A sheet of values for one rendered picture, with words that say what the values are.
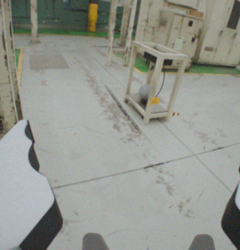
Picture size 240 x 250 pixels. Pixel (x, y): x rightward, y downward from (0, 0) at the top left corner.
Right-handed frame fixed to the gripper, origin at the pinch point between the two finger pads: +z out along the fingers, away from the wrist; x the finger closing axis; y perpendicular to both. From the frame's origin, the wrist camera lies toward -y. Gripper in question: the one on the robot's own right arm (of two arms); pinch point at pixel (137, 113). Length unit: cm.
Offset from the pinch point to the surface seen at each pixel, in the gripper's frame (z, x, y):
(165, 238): 45, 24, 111
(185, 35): 429, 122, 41
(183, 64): 187, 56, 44
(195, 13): 442, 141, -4
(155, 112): 182, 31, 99
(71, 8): 942, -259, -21
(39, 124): 147, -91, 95
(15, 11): 838, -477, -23
